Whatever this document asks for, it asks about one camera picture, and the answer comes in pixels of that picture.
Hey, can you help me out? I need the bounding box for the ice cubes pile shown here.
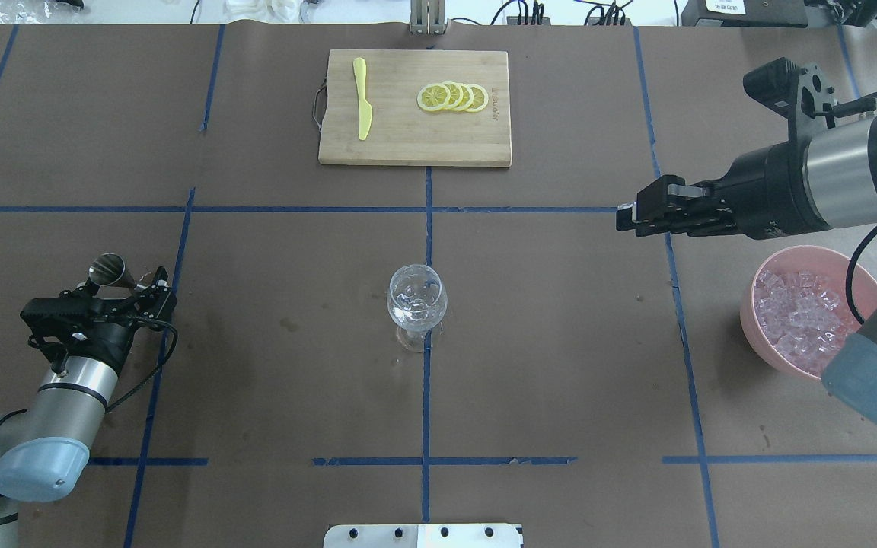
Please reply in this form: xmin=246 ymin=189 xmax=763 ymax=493
xmin=752 ymin=269 xmax=859 ymax=378

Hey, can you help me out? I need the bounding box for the pink ice bowl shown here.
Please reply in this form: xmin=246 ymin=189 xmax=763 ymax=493
xmin=740 ymin=245 xmax=859 ymax=381

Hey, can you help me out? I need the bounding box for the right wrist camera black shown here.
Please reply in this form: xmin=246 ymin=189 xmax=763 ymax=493
xmin=742 ymin=58 xmax=877 ymax=145

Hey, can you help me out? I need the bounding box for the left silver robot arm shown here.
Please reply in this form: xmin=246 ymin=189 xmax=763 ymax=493
xmin=0 ymin=253 xmax=178 ymax=547

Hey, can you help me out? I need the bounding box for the steel jigger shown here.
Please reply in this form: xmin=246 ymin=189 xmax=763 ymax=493
xmin=88 ymin=253 xmax=144 ymax=294

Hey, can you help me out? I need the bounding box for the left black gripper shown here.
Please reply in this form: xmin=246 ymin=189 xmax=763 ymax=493
xmin=65 ymin=266 xmax=177 ymax=370

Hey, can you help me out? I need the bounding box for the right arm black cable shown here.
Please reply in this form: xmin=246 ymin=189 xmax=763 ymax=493
xmin=844 ymin=221 xmax=877 ymax=327

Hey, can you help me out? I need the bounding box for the black box device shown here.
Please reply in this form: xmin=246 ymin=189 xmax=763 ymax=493
xmin=680 ymin=1 xmax=808 ymax=28

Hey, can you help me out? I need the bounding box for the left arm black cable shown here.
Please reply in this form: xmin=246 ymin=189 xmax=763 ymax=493
xmin=104 ymin=320 xmax=179 ymax=416

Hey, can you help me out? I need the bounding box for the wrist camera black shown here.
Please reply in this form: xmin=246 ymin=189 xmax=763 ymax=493
xmin=20 ymin=295 xmax=110 ymax=377
xmin=742 ymin=58 xmax=877 ymax=145

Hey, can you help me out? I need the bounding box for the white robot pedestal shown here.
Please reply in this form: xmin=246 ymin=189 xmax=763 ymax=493
xmin=323 ymin=522 xmax=525 ymax=547

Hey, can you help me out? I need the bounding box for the clear wine glass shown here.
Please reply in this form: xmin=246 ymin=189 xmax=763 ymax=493
xmin=386 ymin=264 xmax=448 ymax=353

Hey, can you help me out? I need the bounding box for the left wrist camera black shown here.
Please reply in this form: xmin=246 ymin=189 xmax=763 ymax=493
xmin=20 ymin=295 xmax=110 ymax=377

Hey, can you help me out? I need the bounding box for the bamboo cutting board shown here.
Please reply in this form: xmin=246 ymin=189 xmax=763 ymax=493
xmin=319 ymin=49 xmax=514 ymax=169

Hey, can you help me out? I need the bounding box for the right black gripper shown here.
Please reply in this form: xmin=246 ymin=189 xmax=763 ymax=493
xmin=615 ymin=143 xmax=828 ymax=240

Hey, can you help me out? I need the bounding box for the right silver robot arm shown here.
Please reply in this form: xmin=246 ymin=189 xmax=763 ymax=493
xmin=616 ymin=115 xmax=877 ymax=425

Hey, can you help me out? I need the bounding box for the aluminium frame post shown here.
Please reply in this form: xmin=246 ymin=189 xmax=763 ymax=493
xmin=410 ymin=0 xmax=448 ymax=36

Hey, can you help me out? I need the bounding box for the yellow plastic knife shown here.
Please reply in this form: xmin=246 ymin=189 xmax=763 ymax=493
xmin=352 ymin=58 xmax=373 ymax=140

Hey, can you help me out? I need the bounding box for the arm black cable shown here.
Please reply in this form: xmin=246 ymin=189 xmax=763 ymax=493
xmin=844 ymin=221 xmax=877 ymax=327
xmin=104 ymin=320 xmax=179 ymax=416

